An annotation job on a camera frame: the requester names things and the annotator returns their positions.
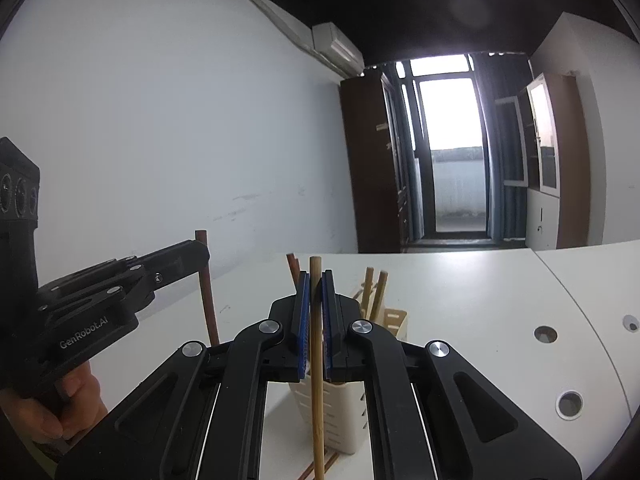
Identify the glass door cabinet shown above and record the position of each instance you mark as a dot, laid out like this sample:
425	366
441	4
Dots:
555	160

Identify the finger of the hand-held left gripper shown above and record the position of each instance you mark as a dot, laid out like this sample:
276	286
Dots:
180	262
100	271

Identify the dark blue curtain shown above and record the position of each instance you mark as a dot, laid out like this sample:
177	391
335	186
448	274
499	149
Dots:
500	160

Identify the glass balcony door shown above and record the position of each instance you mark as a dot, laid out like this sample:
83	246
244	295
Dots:
455	135

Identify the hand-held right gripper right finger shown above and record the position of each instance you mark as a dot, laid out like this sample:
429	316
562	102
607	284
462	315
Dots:
328	327

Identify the person's left hand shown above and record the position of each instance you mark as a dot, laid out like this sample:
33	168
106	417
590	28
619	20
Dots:
50	420

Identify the light bamboo chopstick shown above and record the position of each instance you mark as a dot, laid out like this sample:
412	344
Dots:
331	460
316	410
366	290
380	295

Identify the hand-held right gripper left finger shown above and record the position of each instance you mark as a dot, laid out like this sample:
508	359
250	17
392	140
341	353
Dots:
302	327

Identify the beige plastic utensil holder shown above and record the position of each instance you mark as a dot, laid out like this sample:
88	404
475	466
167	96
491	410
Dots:
342	410

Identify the white wall pipe conduit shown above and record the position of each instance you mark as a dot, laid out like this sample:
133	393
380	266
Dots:
260	2

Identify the dark brown wooden chopstick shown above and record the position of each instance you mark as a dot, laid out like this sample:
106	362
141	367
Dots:
290	270
207	310

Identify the dark brown wooden cabinet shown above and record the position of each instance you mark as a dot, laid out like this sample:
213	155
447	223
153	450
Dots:
372	170

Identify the white wall air conditioner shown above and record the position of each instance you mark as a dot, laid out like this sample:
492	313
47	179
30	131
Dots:
337	47

